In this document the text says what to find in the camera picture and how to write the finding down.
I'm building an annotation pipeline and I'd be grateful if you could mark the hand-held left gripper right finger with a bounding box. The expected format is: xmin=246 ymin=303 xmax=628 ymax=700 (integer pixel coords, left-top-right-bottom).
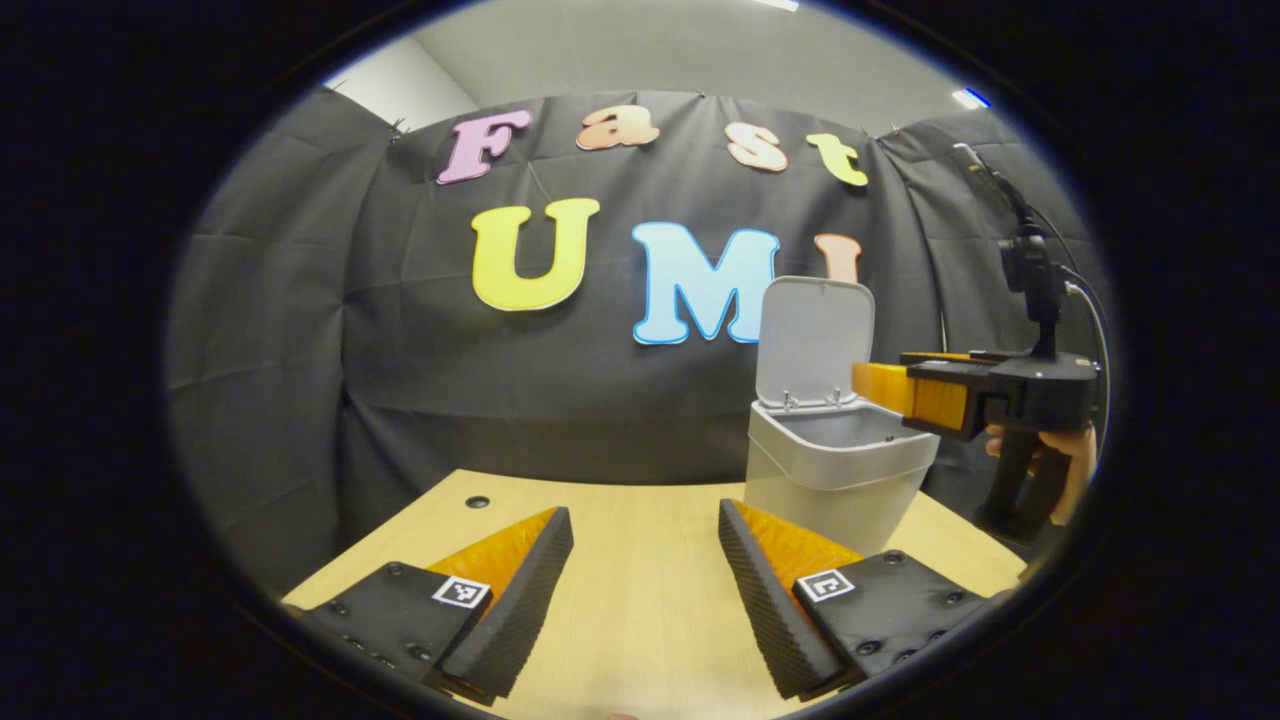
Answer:
xmin=718 ymin=498 xmax=996 ymax=703

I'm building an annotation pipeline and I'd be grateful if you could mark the black backdrop cloth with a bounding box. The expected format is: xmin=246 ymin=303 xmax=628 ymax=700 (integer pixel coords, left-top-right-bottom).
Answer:
xmin=165 ymin=90 xmax=1116 ymax=591

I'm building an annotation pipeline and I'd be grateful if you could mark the white desktop garbage bin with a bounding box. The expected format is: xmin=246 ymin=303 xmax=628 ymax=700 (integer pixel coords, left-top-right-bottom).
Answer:
xmin=744 ymin=276 xmax=941 ymax=557

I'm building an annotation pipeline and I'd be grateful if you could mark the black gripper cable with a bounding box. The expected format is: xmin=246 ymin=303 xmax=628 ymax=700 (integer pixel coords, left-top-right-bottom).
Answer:
xmin=1025 ymin=205 xmax=1113 ymax=441

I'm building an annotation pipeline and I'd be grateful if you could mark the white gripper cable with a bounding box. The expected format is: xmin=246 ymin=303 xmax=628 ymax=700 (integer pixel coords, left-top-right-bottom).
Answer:
xmin=1065 ymin=283 xmax=1109 ymax=421

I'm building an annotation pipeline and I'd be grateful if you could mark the wooden desktop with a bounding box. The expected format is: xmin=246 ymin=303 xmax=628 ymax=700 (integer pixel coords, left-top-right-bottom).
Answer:
xmin=283 ymin=468 xmax=1031 ymax=720

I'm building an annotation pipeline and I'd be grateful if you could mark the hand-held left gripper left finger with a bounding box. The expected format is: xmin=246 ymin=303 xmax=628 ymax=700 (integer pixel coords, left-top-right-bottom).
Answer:
xmin=285 ymin=506 xmax=575 ymax=706

